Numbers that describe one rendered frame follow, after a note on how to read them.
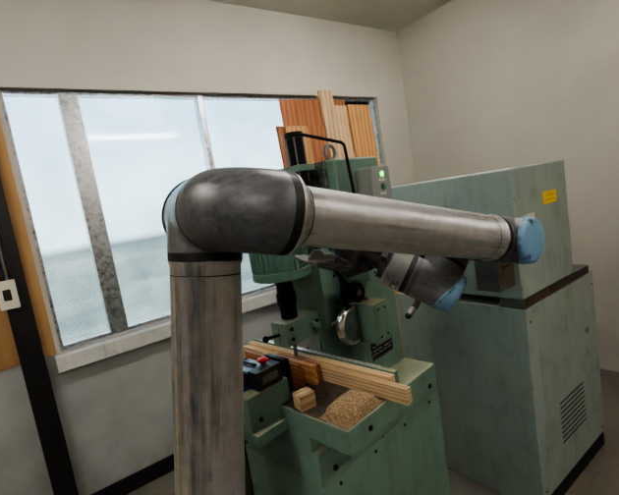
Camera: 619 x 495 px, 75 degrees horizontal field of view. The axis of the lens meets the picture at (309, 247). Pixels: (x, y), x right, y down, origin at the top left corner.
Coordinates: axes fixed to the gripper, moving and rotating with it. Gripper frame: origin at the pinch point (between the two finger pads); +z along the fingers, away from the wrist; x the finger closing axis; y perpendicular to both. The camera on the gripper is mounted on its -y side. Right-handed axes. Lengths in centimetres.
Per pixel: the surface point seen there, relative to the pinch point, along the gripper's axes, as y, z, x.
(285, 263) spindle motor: -15.2, 5.7, 2.6
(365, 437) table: -19.2, -31.8, 31.5
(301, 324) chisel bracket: -32.1, -3.6, 10.3
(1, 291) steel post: -83, 130, 43
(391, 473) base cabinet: -53, -45, 31
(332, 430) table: -18.0, -24.6, 33.9
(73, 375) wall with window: -129, 102, 56
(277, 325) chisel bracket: -30.8, 2.1, 14.3
